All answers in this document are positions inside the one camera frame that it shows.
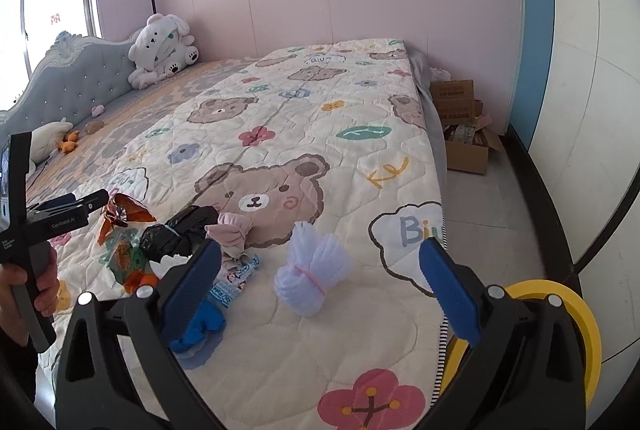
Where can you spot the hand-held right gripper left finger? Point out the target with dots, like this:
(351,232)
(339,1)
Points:
(192,292)

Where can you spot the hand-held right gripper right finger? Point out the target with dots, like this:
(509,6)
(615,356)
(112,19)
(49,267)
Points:
(450,295)

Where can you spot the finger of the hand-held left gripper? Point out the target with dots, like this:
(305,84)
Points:
(52,204)
(92,201)

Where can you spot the blue white candy wrapper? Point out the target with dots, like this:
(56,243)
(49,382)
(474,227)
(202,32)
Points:
(226,294)
(249,266)

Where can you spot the orange foil snack wrapper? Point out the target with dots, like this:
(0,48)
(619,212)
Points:
(127,210)

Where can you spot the white foam fruit net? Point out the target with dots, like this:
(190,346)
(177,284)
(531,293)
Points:
(312,270)

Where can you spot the yellow rimmed bin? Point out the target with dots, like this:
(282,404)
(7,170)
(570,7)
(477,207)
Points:
(585,325)

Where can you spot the person's left forearm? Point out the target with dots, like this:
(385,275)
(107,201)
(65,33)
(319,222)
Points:
(15,360)

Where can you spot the person's left hand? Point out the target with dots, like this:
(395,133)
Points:
(47,282)

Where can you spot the black plastic bag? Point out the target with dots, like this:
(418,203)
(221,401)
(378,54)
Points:
(165,240)

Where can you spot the small orange plush toy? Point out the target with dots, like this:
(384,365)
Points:
(67,142)

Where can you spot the white plush pillow toy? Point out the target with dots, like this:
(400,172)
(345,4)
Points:
(47,137)

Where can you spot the green orange snack packet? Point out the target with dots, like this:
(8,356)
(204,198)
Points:
(125,260)

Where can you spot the pink sock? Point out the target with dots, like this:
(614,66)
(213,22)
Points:
(230,230)

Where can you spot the small brown plush toy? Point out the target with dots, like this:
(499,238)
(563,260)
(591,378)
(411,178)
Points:
(94,126)

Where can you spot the small pink plush toy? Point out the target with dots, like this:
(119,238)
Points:
(98,109)

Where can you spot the grey orange patterned bed sheet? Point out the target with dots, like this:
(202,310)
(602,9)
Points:
(150,99)

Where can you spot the blue tufted headboard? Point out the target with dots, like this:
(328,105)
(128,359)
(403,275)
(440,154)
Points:
(85,74)

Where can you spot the open cardboard box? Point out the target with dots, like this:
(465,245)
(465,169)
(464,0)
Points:
(467,154)

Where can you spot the grey mattress cover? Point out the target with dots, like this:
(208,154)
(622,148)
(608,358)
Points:
(432,129)

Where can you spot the white plush dog toy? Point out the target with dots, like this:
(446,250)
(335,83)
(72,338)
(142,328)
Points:
(160,44)

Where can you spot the bear print quilted blanket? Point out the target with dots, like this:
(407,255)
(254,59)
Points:
(300,134)

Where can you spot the pink cloth bundle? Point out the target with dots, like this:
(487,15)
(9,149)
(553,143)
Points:
(440,72)

